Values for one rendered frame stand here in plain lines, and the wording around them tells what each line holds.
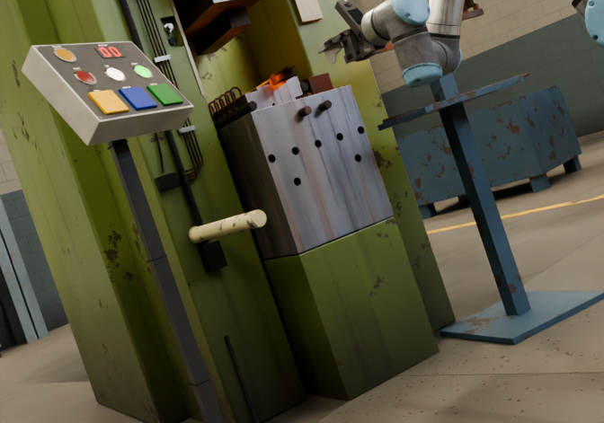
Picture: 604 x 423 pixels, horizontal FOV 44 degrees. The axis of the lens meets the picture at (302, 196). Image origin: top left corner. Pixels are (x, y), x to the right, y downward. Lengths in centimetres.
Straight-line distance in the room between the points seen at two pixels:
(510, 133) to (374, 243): 358
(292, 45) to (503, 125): 339
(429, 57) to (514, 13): 871
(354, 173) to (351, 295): 38
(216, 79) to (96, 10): 63
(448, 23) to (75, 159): 140
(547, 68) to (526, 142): 459
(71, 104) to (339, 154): 87
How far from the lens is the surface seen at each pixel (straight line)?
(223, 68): 284
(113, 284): 267
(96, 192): 268
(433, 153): 617
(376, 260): 236
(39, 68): 194
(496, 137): 589
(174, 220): 228
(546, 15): 1028
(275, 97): 234
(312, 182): 227
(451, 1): 190
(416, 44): 179
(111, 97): 189
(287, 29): 267
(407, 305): 242
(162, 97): 199
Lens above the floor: 69
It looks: 2 degrees down
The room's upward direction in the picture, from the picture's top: 19 degrees counter-clockwise
